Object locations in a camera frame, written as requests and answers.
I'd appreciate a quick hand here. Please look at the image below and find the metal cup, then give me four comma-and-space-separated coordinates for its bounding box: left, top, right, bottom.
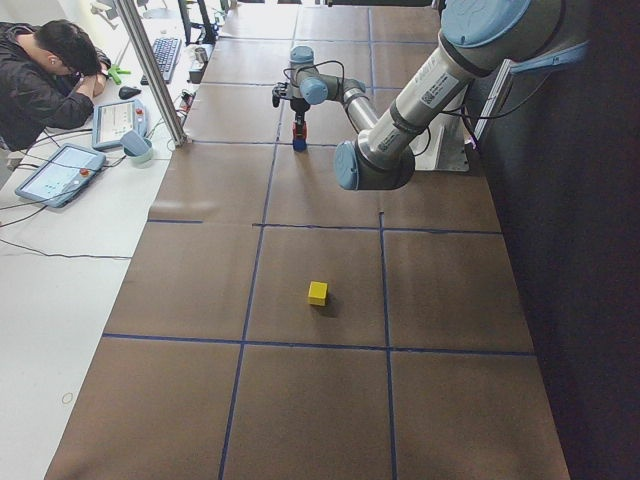
193, 47, 208, 64

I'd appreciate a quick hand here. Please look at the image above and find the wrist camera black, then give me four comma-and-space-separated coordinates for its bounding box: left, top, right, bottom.
272, 82, 291, 108

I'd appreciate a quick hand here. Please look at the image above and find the black camera cable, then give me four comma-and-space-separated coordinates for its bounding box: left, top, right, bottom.
284, 60, 347, 86

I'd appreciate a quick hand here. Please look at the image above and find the seated person dark jacket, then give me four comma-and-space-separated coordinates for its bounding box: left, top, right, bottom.
1, 19, 112, 153

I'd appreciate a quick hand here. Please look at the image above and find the red block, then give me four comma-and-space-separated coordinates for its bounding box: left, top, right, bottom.
292, 123, 307, 142

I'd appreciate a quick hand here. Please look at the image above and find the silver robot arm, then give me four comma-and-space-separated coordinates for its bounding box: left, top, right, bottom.
272, 1, 591, 190

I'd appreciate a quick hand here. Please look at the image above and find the black keyboard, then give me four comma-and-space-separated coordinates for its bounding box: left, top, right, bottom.
152, 37, 182, 84

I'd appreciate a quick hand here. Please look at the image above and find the aluminium extrusion rail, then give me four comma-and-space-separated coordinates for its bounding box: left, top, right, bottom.
474, 60, 516, 143

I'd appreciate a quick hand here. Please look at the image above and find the black computer mouse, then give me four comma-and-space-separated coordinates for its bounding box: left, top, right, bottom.
118, 86, 141, 100

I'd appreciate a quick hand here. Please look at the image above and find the yellow block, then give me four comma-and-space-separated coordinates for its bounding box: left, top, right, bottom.
307, 281, 329, 307

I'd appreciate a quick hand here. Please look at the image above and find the aluminium frame post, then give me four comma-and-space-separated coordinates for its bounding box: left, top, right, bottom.
114, 0, 187, 147

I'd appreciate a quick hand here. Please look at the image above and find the teach pendant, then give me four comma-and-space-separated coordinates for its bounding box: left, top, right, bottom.
92, 98, 148, 151
15, 144, 106, 208

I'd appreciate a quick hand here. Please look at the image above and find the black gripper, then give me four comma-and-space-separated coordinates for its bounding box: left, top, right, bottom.
290, 98, 308, 141

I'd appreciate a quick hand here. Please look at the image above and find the green plastic object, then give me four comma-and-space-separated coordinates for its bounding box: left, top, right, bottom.
107, 65, 131, 85

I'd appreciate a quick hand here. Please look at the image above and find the white pedestal column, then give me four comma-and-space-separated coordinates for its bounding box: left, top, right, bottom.
410, 114, 469, 172

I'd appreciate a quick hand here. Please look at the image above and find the far teach pendant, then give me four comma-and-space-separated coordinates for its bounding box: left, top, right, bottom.
92, 98, 148, 151

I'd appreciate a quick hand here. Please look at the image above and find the blue block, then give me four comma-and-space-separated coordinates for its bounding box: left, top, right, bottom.
292, 138, 307, 152

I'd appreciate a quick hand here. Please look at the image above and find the near teach pendant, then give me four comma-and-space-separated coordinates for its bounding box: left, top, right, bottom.
15, 144, 106, 208

